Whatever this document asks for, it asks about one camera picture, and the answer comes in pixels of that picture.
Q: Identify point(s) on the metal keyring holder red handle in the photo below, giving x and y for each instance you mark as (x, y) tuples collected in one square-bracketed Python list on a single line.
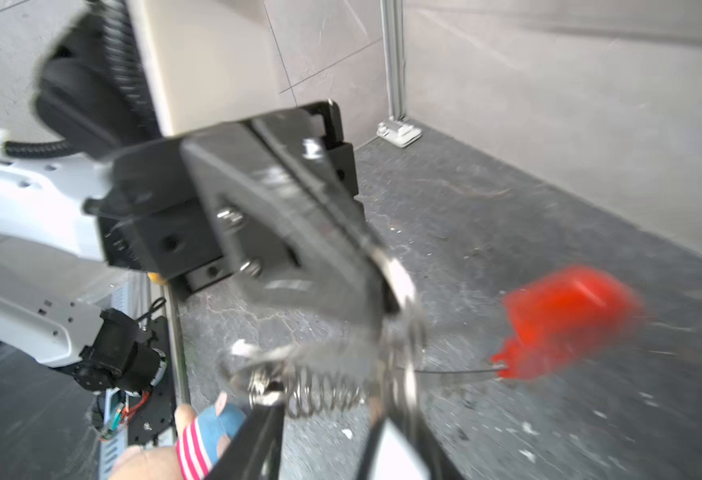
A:
[(542, 327)]

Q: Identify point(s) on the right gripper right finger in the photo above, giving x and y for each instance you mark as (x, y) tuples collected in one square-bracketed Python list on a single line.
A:
[(421, 437)]

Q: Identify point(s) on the plush doll striped hat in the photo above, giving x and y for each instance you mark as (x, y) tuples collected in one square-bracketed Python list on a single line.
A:
[(203, 438)]

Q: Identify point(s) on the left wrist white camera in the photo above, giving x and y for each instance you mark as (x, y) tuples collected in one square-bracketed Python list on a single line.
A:
[(208, 61)]

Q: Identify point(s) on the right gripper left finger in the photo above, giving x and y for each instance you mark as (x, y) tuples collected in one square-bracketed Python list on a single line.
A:
[(256, 450)]

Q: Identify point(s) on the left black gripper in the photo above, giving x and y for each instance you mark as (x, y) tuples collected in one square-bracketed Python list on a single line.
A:
[(270, 199)]

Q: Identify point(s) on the white wall socket box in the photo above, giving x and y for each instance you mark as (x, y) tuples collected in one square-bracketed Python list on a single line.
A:
[(398, 133)]

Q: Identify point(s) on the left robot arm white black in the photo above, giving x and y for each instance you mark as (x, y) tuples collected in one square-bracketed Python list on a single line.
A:
[(93, 91)]

